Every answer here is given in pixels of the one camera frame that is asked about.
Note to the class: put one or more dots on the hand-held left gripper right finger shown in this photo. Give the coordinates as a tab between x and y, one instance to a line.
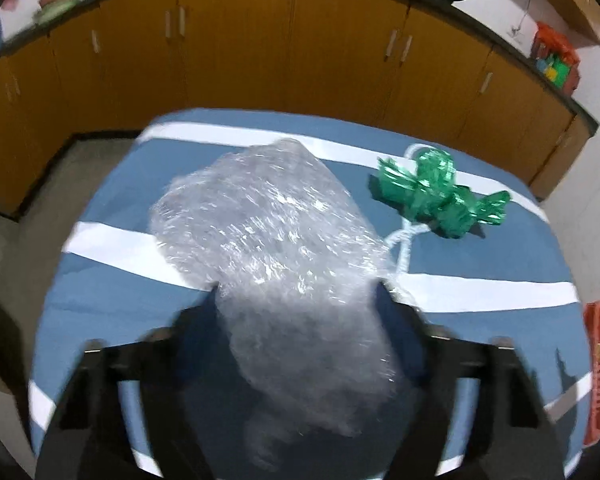
405	325

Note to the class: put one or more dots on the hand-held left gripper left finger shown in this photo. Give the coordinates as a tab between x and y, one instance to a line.
200	325

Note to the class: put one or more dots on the large bubble wrap sheet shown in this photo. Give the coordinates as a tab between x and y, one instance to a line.
280	240

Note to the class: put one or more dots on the blue white striped tablecloth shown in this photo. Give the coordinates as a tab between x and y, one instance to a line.
130	285

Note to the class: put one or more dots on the green foil ribbon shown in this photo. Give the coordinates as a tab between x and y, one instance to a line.
430	195

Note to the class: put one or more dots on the wooden kitchen base cabinets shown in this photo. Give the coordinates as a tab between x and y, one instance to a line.
240	50

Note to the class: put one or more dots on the red bag with packets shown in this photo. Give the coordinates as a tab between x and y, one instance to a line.
557	70

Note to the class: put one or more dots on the black kitchen countertop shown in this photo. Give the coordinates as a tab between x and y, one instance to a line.
480	25

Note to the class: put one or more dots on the red bag on box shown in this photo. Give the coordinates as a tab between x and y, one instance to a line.
555	42

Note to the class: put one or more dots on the white wall socket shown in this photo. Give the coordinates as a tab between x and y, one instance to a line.
517	31

